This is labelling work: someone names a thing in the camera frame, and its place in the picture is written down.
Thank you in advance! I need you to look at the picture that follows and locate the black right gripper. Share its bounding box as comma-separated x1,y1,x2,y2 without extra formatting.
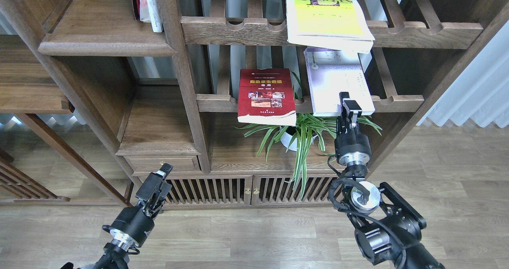
334,92,371,161

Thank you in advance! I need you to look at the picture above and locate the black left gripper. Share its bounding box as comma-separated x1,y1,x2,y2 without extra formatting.
109,163,173,247

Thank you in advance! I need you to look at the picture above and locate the white lavender book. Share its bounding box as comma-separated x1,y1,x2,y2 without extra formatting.
304,47,375,117

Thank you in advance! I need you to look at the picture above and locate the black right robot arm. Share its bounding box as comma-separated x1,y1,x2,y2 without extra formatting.
328,92,443,269

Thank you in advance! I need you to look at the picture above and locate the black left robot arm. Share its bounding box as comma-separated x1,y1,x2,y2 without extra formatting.
84,163,173,269

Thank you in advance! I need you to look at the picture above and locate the green spider plant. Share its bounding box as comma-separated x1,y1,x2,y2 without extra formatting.
237,72,383,200

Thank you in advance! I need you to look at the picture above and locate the white plant pot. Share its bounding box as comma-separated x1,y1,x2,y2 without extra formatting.
280,126,298,151

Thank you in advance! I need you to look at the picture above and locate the yellow green book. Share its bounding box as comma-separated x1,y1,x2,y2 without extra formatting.
286,0,374,53

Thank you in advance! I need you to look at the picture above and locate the dark wooden bookshelf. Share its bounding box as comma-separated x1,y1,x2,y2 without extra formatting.
1,0,508,207

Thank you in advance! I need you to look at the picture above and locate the white curtain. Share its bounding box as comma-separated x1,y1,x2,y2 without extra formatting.
418,22,509,128

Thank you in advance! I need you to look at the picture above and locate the white upright book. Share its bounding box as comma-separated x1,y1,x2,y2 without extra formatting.
140,0,163,33

